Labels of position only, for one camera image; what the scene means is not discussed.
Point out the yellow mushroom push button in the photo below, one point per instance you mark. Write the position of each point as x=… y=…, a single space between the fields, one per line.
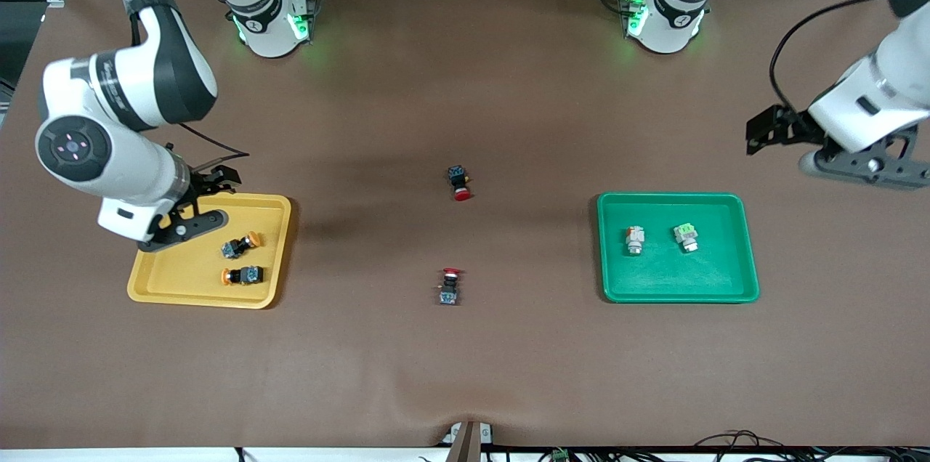
x=236 y=248
x=251 y=275

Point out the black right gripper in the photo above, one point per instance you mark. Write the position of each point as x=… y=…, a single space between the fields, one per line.
x=201 y=186

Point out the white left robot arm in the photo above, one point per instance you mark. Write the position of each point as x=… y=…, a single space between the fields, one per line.
x=872 y=106

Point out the brown table mat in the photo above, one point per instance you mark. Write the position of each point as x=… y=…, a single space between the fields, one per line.
x=508 y=360

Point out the green push button white housing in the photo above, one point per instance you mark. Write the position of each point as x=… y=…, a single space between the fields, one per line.
x=636 y=240

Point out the metal table edge bracket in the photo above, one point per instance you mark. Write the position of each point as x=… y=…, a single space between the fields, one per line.
x=465 y=444

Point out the green plastic tray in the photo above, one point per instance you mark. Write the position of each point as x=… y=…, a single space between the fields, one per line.
x=712 y=273

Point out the red mushroom push button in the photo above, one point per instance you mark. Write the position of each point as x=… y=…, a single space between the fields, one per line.
x=457 y=175
x=449 y=291

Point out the yellow plastic tray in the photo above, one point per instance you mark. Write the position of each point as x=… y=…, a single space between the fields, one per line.
x=189 y=284

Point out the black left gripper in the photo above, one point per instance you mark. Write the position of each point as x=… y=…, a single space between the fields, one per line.
x=792 y=128

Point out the green terminal connector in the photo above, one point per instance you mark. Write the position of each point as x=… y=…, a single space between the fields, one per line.
x=561 y=456

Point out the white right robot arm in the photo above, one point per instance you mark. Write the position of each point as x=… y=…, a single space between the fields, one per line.
x=145 y=77

